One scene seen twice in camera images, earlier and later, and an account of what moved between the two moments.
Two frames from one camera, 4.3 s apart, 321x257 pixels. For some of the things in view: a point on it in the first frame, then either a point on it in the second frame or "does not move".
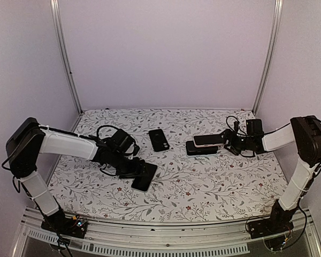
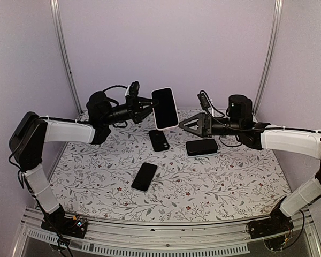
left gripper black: [136, 170] → [135, 107]
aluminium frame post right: [269, 54] does not move
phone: [208, 140] → [166, 112]
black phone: [143, 182] does not move
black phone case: [158, 140] does not move
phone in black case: [191, 150] does not move
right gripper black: [228, 133] → [203, 130]
